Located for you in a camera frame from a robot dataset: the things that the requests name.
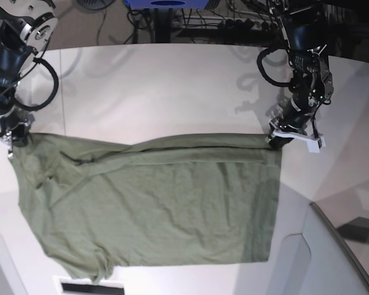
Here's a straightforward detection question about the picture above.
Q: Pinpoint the blue bin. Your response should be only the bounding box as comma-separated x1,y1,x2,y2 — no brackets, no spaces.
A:
124,0,210,9

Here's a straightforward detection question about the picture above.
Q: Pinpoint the white power strip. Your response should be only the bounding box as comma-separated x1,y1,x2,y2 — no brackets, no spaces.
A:
218,18,277,31

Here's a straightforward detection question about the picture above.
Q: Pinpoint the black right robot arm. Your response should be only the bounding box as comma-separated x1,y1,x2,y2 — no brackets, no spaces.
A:
0,1,59,147

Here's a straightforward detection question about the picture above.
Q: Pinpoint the white vent panel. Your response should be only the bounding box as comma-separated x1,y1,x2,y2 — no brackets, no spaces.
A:
53,276,126,295

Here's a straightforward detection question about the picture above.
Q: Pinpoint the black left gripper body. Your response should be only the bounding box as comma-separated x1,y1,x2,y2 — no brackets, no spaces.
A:
277,98,317,135

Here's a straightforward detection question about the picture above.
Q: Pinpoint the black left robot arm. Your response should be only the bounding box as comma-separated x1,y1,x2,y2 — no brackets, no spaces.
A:
256,1,334,152

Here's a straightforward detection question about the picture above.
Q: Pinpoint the green t-shirt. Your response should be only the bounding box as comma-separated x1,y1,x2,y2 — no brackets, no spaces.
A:
10,133,282,283

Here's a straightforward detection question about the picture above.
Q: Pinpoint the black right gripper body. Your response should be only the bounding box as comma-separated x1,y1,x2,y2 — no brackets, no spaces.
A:
0,107,34,146

